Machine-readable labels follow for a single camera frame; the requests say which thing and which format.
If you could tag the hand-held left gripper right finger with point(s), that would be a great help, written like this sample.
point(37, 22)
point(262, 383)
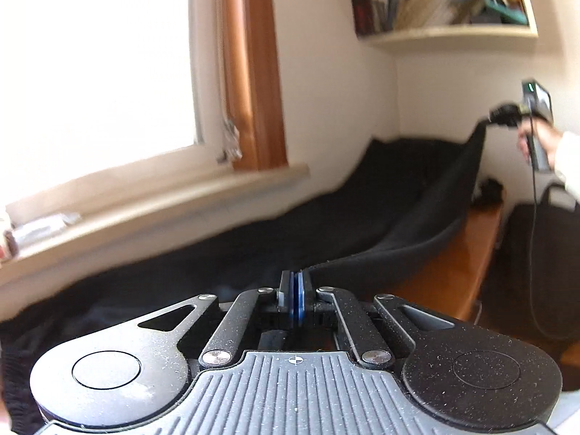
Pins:
point(307, 290)

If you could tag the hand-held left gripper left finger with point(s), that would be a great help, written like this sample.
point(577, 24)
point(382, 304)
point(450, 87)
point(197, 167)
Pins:
point(285, 290)

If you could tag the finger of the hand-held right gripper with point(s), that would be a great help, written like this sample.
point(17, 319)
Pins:
point(505, 117)

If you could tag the black knit pants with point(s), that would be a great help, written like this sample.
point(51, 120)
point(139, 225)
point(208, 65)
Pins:
point(385, 181)

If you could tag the person's right hand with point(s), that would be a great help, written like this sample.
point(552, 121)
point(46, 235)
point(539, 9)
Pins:
point(550, 138)

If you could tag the beige window sill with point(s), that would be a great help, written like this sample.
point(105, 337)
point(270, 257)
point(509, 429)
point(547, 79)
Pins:
point(158, 217)

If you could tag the wooden window trim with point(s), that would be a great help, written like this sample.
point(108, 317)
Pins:
point(253, 77)

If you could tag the clear plastic bag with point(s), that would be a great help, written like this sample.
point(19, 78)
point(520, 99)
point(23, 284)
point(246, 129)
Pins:
point(45, 226)

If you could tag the glass jar with fruit label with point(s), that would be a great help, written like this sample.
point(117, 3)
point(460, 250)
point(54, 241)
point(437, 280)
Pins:
point(5, 240)

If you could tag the cream wall bookshelf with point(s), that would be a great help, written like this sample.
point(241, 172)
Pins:
point(453, 35)

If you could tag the white window frame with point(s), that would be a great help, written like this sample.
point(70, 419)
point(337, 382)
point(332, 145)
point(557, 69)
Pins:
point(206, 99)

